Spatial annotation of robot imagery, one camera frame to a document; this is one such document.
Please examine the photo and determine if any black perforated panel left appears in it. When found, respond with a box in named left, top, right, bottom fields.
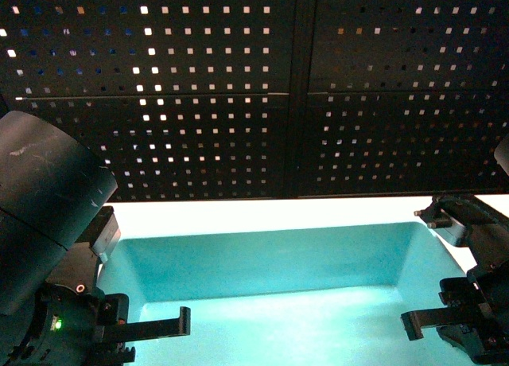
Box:
left=1, top=0, right=295, bottom=202

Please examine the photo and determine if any black perforated panel right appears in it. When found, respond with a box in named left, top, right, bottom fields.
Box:
left=298, top=0, right=508, bottom=196

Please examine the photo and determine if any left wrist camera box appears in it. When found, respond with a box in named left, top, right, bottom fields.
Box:
left=76, top=206, right=121, bottom=263

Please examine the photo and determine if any teal plastic tray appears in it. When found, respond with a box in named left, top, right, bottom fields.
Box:
left=99, top=222, right=470, bottom=365

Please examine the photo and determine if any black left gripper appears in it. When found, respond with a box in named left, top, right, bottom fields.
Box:
left=1, top=284, right=191, bottom=365

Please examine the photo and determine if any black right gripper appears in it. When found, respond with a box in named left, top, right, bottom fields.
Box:
left=401, top=262, right=508, bottom=364

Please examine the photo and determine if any black perforated panel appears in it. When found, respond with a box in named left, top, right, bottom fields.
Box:
left=1, top=0, right=295, bottom=202
left=298, top=0, right=508, bottom=196

